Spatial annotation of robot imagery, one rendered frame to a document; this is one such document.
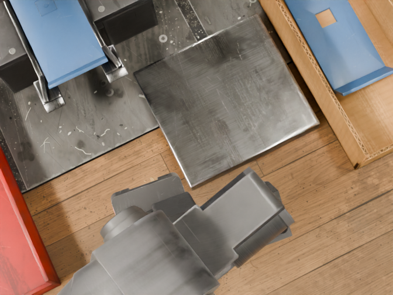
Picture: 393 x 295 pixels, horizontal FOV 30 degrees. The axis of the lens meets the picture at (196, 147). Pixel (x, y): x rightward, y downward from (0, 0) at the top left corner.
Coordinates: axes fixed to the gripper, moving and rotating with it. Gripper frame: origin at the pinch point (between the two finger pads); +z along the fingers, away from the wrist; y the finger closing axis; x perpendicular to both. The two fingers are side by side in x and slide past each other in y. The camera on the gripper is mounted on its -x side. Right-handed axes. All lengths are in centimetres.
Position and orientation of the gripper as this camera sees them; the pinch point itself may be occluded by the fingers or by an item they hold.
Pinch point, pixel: (151, 208)
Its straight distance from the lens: 75.6
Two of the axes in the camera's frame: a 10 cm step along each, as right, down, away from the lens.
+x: -9.4, 3.3, -0.9
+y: -3.0, -9.2, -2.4
